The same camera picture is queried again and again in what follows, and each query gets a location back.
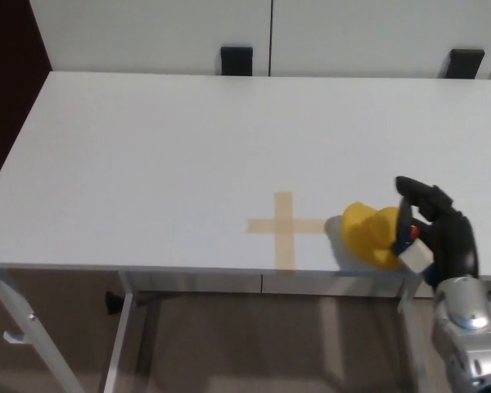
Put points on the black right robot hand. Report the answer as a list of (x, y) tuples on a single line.
[(454, 245)]

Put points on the yellow rubber duck toy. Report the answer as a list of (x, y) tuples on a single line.
[(368, 237)]

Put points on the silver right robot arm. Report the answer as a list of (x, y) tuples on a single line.
[(466, 327)]

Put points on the white metal desk leg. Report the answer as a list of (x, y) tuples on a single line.
[(32, 335), (411, 323), (120, 340)]

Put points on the white cabinet door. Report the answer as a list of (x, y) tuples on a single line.
[(147, 34), (372, 34)]

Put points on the small black floor object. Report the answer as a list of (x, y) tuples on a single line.
[(113, 304)]

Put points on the white hook on leg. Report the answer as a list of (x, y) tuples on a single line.
[(13, 338)]

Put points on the right black bracket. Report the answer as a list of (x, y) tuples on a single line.
[(465, 64)]

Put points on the black bracket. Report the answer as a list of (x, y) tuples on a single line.
[(465, 64), (236, 61)]

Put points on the left black bracket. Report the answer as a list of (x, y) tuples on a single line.
[(236, 61)]

